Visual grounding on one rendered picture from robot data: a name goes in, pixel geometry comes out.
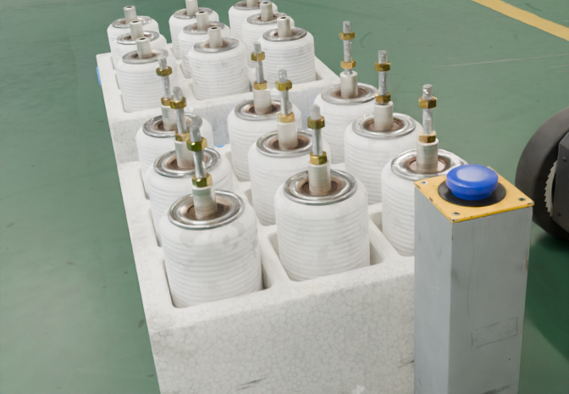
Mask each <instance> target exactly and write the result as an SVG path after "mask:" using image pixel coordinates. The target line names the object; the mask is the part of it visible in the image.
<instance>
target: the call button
mask: <svg viewBox="0 0 569 394"><path fill-rule="evenodd" d="M498 179H499V177H498V175H497V173H496V172H495V171H493V170H492V169H491V168H488V167H486V166H482V165H479V164H463V165H459V166H456V167H455V168H453V169H451V170H449V171H448V173H447V175H446V185H447V186H448V187H449V188H450V189H451V192H452V193H453V194H454V195H455V196H457V197H459V198H462V199H467V200H479V199H484V198H486V197H489V196H490V195H491V194H492V191H494V190H495V189H496V188H497V186H498Z"/></svg>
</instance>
